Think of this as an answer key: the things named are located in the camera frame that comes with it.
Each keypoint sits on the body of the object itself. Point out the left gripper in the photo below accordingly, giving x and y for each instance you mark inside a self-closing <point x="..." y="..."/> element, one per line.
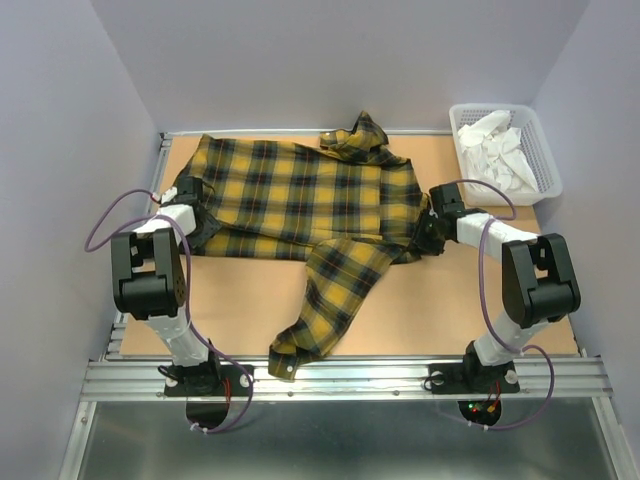
<point x="210" y="228"/>

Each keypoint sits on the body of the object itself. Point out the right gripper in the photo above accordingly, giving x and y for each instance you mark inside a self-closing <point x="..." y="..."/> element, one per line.
<point x="421" y="240"/>

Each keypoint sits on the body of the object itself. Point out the yellow plaid long sleeve shirt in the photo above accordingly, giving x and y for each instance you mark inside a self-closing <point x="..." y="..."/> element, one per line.
<point x="347" y="208"/>

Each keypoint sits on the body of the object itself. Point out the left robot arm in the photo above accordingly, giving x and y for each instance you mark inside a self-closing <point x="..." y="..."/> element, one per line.
<point x="150" y="285"/>

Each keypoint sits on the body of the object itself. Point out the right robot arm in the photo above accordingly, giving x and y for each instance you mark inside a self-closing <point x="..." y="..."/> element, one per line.
<point x="538" y="288"/>

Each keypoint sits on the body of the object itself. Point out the white shirt in basket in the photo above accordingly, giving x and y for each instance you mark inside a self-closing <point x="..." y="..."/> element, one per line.
<point x="492" y="153"/>

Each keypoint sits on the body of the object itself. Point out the white plastic laundry basket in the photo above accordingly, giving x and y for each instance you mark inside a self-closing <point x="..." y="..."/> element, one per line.
<point x="533" y="144"/>

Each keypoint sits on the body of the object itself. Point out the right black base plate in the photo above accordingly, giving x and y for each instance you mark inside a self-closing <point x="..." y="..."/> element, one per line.
<point x="458" y="378"/>

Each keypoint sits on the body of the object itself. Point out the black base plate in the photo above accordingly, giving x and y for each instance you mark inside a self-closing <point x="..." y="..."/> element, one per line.
<point x="458" y="378"/>
<point x="201" y="381"/>

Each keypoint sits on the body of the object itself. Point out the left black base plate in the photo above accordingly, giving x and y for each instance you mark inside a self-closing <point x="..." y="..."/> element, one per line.
<point x="201" y="381"/>

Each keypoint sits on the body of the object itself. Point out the aluminium mounting rail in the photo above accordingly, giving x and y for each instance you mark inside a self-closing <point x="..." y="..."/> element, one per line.
<point x="341" y="378"/>

